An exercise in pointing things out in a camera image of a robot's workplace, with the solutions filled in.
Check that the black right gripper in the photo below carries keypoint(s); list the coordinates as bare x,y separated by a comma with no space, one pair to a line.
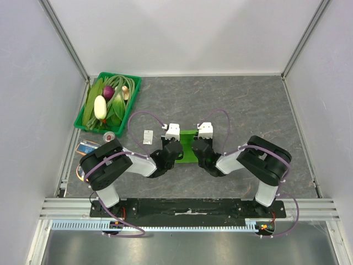
204,141

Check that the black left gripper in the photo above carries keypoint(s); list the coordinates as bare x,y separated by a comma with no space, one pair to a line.
164,141

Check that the green paper box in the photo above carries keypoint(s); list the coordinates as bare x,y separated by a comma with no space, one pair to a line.
186,139

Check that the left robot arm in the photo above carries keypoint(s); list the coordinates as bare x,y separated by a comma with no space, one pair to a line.
105,164

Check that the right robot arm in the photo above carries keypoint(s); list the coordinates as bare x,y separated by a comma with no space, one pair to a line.
268,162

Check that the small white plastic bag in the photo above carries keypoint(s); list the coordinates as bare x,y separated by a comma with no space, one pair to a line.
148,137

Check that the green plastic tray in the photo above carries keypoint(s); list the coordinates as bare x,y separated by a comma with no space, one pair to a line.
117,130

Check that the red blue drink can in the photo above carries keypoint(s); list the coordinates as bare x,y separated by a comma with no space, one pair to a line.
108,136

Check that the green bok choy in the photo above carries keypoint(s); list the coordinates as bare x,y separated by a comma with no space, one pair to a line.
116,111

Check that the beige mushroom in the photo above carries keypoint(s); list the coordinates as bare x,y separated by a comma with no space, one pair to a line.
125,92

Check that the white eggplant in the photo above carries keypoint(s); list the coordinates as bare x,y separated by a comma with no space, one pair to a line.
100,110

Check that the purple onion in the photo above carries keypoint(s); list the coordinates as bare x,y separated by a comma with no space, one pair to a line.
108,92

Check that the green long beans bundle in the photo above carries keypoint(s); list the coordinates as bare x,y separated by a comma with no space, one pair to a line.
116,81

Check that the yellow tape roll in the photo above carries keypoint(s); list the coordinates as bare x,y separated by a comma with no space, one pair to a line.
80,174

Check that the large green leaf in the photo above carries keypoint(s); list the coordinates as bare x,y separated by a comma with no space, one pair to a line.
95,90

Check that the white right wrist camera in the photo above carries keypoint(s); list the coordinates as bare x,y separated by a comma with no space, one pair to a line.
205,130

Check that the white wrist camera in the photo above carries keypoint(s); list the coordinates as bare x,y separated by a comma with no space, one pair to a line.
205,130
172,131

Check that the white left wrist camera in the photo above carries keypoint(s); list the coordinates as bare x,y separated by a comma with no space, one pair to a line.
172,131

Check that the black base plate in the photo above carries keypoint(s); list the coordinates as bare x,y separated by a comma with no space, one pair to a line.
153,208

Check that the slotted cable duct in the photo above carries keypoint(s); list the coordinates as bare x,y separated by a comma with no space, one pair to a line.
176,223

